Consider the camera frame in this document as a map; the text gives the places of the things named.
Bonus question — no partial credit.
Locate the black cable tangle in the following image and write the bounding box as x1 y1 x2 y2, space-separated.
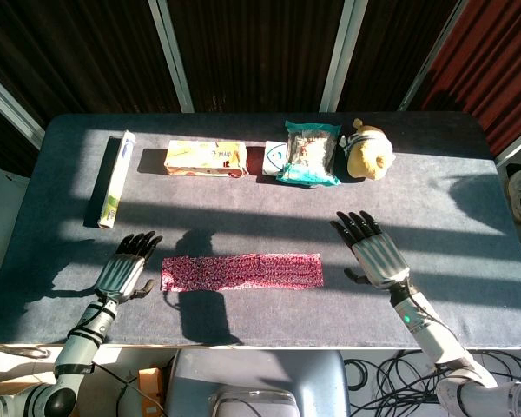
342 347 446 417

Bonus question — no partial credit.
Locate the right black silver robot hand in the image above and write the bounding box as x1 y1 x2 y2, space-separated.
329 210 412 291

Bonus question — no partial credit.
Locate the teal snack bag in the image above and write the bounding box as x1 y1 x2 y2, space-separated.
276 120 343 187

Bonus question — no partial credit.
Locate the dark brown curtain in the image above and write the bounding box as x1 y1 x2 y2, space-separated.
0 0 181 177
338 0 457 112
167 0 344 114

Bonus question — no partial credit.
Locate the reddish brown curtain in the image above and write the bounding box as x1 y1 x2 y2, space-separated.
420 0 521 157

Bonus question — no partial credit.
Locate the small orange cardboard box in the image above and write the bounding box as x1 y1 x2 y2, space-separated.
137 367 164 414

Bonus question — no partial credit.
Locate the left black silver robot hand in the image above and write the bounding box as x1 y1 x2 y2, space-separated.
94 231 164 304

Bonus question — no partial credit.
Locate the dark blue table cloth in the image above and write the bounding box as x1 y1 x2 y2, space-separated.
0 112 521 351

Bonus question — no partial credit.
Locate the grey blue robot torso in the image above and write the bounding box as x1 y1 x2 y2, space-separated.
164 349 353 417

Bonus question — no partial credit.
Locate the orange printed carton box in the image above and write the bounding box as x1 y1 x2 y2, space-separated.
163 139 249 178

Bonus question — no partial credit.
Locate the small white blue box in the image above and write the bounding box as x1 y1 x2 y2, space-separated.
261 140 293 177

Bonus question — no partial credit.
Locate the thin black cable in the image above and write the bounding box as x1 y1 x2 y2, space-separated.
93 362 142 417

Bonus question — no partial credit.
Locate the white window frame post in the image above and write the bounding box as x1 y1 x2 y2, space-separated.
397 0 468 112
319 0 368 113
494 129 521 169
0 64 47 149
147 0 195 114

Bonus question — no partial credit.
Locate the yellow plush toy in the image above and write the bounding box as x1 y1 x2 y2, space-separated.
339 118 396 180

